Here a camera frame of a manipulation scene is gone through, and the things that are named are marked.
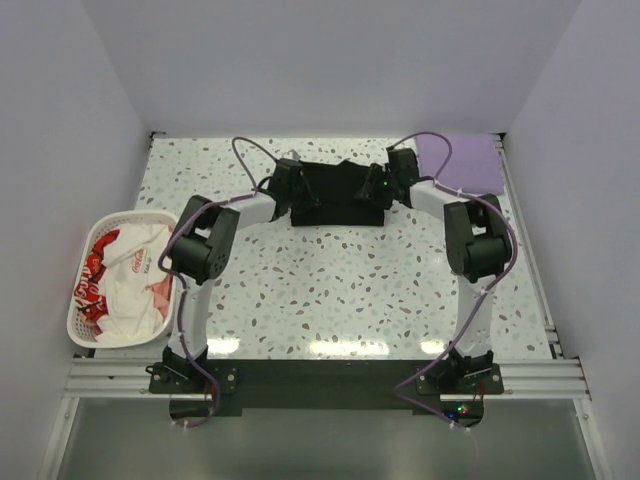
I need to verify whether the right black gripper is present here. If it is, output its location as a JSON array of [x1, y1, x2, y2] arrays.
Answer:
[[353, 164, 398, 211]]

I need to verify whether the black t shirt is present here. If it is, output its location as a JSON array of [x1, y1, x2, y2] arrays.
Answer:
[[290, 161, 385, 227]]

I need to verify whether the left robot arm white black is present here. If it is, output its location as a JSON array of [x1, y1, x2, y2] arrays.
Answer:
[[158, 158, 320, 400]]

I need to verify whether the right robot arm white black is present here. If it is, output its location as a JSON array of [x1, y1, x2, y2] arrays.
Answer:
[[355, 148, 518, 393]]

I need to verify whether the folded purple t shirt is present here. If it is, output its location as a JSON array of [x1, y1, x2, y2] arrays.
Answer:
[[416, 134, 505, 195]]

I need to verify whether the pink garment in basket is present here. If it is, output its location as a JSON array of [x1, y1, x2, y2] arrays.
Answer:
[[148, 275, 173, 318]]

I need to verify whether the white red printed t shirt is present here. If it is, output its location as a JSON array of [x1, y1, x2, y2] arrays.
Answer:
[[73, 223, 172, 346]]

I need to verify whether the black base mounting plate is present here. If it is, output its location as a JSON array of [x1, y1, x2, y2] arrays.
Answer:
[[145, 359, 505, 426]]

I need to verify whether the aluminium frame rail right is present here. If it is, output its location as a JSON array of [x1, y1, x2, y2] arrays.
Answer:
[[493, 132, 565, 360]]

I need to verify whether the aluminium frame rail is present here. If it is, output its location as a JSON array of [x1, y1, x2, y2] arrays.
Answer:
[[63, 358, 591, 400], [493, 132, 565, 360]]

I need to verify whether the aluminium frame rail front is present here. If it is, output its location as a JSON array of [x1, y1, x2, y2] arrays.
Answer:
[[63, 358, 591, 400]]

